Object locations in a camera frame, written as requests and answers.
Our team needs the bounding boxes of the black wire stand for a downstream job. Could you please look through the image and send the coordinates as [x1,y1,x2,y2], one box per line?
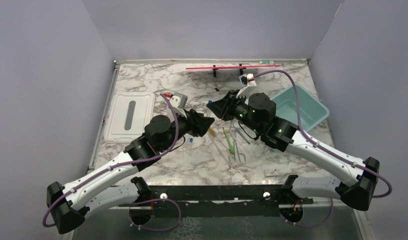
[212,63,245,92]

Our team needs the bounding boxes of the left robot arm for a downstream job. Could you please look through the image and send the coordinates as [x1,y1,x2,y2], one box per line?
[42,109,215,234]

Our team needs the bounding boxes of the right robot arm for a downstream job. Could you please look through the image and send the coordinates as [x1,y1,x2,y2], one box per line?
[206,91,380,211]

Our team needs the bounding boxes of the metal scissors forceps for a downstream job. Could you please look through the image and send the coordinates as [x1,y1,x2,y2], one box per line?
[228,121,250,165]

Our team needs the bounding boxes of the small green-white tube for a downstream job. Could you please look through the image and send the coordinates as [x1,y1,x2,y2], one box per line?
[259,60,274,65]

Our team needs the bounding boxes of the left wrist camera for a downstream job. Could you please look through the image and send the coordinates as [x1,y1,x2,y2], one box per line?
[164,92,188,118]

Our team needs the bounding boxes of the red rod on stand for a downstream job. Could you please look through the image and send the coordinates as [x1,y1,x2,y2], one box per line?
[185,64,280,70]

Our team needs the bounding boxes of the green handled tool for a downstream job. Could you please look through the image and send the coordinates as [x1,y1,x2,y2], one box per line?
[222,127,235,154]

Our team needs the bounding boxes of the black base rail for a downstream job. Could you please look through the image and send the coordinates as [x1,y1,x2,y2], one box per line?
[138,184,313,218]

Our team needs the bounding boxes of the small white label box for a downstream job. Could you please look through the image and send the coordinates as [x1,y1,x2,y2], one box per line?
[263,168,279,178]

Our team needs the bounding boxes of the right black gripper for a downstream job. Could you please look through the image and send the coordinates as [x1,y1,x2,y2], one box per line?
[207,89,263,135]

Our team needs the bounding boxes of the brown bottle brush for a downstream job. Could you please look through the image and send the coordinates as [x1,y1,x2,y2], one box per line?
[207,128,217,138]

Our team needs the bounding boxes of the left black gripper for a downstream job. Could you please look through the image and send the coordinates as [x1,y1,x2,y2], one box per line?
[159,107,215,152]

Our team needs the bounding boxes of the white plastic lid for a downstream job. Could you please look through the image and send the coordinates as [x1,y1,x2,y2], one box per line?
[103,92,156,143]

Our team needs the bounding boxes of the teal plastic bin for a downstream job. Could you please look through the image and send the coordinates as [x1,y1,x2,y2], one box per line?
[271,84,330,133]

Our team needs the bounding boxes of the glass stirring rod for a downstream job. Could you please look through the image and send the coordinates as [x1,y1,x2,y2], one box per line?
[209,135,230,166]

